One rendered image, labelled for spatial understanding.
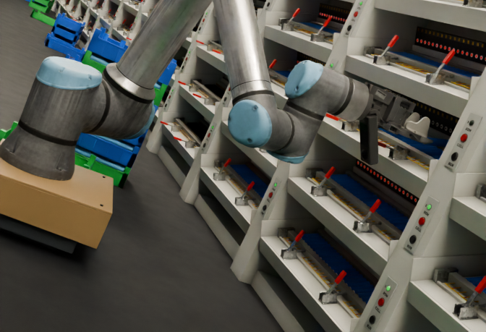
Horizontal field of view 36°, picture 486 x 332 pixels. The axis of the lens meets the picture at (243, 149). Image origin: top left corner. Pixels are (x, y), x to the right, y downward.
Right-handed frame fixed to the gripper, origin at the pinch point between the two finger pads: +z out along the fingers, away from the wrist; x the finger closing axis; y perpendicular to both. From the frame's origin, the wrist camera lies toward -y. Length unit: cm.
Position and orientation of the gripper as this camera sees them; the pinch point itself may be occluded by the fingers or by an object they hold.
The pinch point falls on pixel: (424, 141)
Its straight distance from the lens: 181.9
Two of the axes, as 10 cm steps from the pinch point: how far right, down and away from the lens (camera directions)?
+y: 4.0, -9.1, -1.4
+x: -2.9, -2.7, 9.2
